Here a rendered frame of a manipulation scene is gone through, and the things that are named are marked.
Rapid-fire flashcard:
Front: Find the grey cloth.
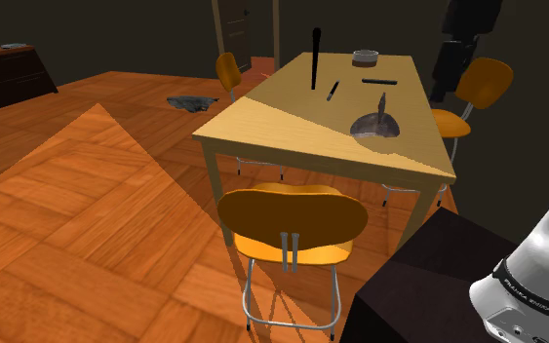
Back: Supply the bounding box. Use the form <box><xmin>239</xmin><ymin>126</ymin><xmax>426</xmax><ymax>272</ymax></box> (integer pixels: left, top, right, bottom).
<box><xmin>166</xmin><ymin>95</ymin><xmax>221</xmax><ymax>114</ymax></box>

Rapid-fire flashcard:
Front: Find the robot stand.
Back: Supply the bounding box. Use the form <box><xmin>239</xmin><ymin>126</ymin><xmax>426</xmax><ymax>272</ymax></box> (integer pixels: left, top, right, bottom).
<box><xmin>339</xmin><ymin>206</ymin><xmax>523</xmax><ymax>343</ymax></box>

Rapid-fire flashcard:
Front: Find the dark wooden sideboard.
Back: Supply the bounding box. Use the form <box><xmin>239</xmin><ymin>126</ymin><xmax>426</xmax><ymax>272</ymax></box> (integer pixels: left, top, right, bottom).
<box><xmin>0</xmin><ymin>29</ymin><xmax>59</xmax><ymax>119</ymax></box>

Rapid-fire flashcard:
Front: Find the tall black stick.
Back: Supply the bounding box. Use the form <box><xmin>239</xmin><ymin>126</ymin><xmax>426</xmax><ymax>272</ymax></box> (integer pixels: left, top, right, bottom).
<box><xmin>309</xmin><ymin>27</ymin><xmax>323</xmax><ymax>91</ymax></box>

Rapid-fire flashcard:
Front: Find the grey and brown round bowl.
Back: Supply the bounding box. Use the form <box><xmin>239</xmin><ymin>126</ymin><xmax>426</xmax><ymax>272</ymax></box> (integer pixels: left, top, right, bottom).
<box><xmin>351</xmin><ymin>49</ymin><xmax>380</xmax><ymax>68</ymax></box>

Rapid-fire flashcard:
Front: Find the dark door with wooden frame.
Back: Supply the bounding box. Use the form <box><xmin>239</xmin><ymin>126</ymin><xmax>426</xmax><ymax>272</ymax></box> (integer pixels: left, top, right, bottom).
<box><xmin>211</xmin><ymin>0</ymin><xmax>282</xmax><ymax>73</ymax></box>

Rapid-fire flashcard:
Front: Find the orange chair with metal legs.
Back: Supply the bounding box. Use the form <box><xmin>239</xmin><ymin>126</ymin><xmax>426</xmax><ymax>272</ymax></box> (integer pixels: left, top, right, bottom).
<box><xmin>380</xmin><ymin>57</ymin><xmax>515</xmax><ymax>209</ymax></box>
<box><xmin>215</xmin><ymin>52</ymin><xmax>285</xmax><ymax>182</ymax></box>
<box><xmin>216</xmin><ymin>182</ymin><xmax>370</xmax><ymax>343</ymax></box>

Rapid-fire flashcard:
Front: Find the grey metal scoop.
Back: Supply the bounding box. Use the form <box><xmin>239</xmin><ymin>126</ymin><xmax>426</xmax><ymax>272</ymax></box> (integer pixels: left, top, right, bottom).
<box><xmin>349</xmin><ymin>92</ymin><xmax>402</xmax><ymax>139</ymax></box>

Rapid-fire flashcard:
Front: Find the wooden table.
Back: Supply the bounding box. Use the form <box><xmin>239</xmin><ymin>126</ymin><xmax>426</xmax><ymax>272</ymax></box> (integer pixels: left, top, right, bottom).
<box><xmin>191</xmin><ymin>51</ymin><xmax>457</xmax><ymax>251</ymax></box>

